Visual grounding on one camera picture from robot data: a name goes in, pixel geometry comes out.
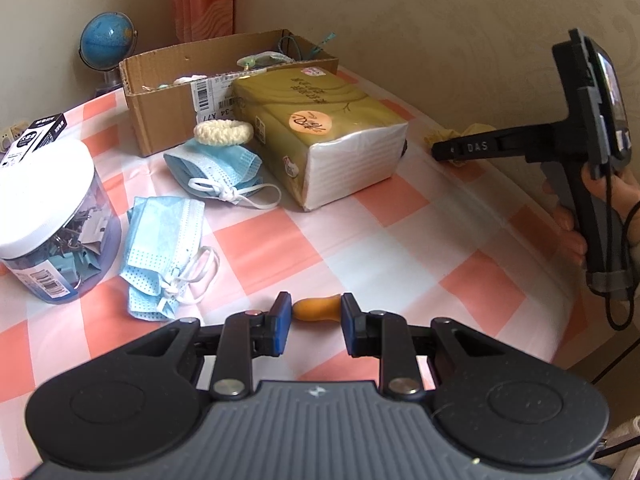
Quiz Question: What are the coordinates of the orange patterned curtain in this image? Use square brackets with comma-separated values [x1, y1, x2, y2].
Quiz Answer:
[172, 0, 239, 44]

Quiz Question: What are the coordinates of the brown cardboard box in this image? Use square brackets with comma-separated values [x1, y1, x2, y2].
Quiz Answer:
[119, 29, 340, 157]

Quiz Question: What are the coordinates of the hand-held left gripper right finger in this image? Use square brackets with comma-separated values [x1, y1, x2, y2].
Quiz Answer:
[340, 292, 506, 402]

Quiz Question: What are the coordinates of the cream crocheted ring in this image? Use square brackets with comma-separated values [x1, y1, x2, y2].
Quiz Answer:
[193, 120, 254, 148]

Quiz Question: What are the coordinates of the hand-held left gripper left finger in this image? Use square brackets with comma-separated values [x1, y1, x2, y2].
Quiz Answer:
[119, 291, 293, 402]

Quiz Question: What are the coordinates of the yellow cloth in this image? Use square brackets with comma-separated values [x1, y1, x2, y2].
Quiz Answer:
[424, 127, 469, 167]

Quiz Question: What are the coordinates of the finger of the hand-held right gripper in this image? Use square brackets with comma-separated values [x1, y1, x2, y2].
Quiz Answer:
[431, 135, 467, 162]

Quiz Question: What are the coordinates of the blue desk globe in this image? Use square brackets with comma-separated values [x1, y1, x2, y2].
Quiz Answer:
[79, 11, 139, 97]

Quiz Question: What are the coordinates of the small orange gourd toy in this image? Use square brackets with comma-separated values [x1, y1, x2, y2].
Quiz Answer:
[292, 297, 346, 324]

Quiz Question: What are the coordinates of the clear jar with white lid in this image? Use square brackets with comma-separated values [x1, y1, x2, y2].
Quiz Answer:
[0, 139, 123, 304]

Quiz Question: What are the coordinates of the person's right hand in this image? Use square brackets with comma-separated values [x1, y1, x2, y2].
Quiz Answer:
[542, 165, 640, 266]

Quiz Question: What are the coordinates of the olive green tissue pack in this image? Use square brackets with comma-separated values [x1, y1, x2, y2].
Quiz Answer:
[232, 62, 409, 212]

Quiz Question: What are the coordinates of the white wall socket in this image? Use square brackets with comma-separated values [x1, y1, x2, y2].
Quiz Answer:
[0, 120, 27, 152]

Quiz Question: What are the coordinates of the blue face mask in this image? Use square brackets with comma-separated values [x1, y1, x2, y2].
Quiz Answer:
[120, 195, 221, 322]
[164, 140, 282, 210]

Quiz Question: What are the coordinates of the orange white checked tablecloth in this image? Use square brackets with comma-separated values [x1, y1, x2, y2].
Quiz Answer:
[0, 67, 589, 411]

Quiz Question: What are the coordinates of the beige padded headboard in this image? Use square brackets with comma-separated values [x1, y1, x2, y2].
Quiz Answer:
[235, 0, 640, 241]

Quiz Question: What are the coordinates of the black wrist strap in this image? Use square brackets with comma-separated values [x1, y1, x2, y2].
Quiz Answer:
[587, 180, 640, 332]

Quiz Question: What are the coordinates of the black and white pen box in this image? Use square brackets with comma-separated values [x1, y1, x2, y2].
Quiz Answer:
[0, 112, 68, 168]

